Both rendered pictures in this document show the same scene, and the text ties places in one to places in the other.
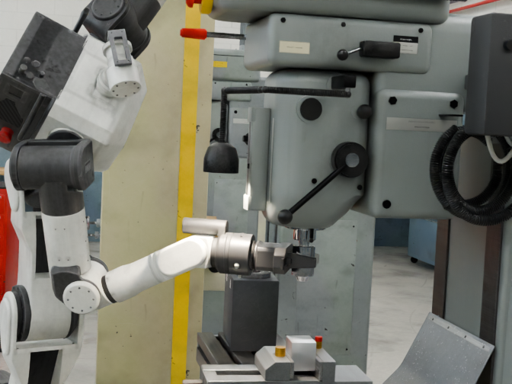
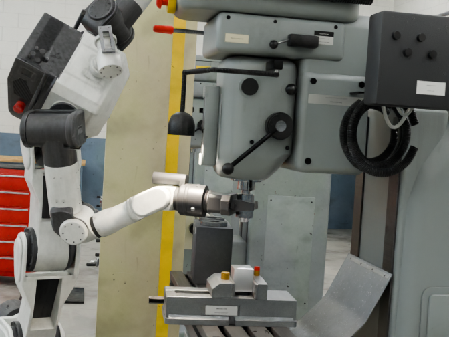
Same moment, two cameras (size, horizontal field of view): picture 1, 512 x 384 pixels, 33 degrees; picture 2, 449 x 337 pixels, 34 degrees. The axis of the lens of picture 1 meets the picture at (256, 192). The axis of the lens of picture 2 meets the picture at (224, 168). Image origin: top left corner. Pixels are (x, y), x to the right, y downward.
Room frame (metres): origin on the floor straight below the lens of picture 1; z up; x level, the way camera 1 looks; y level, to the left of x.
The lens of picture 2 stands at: (-0.17, -0.12, 1.44)
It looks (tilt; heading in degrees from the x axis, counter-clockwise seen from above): 3 degrees down; 2
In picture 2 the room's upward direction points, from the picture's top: 4 degrees clockwise
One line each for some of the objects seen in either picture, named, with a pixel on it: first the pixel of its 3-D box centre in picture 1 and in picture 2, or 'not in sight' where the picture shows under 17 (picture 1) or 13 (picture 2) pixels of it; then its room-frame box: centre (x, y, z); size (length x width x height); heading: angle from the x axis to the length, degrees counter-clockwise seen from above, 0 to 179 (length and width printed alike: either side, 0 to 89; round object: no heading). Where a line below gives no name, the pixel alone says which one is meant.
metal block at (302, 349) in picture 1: (300, 353); (241, 277); (1.80, -0.11, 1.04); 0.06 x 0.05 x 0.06; 10
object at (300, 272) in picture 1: (302, 262); (244, 207); (1.81, -0.11, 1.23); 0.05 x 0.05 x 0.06
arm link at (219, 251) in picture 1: (209, 244); (172, 193); (1.86, 0.10, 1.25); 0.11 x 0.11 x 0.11; 80
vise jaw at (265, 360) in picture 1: (273, 363); (220, 285); (1.79, -0.05, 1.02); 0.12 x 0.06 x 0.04; 10
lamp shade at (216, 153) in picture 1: (221, 157); (181, 123); (1.76, 0.07, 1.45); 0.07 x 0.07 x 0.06
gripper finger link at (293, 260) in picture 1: (301, 261); (242, 206); (1.78, -0.10, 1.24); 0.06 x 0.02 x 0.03; 80
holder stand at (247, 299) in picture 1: (249, 304); (211, 248); (2.32, 0.00, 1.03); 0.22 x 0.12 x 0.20; 7
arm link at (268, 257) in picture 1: (260, 257); (212, 202); (1.83, -0.02, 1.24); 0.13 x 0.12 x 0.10; 170
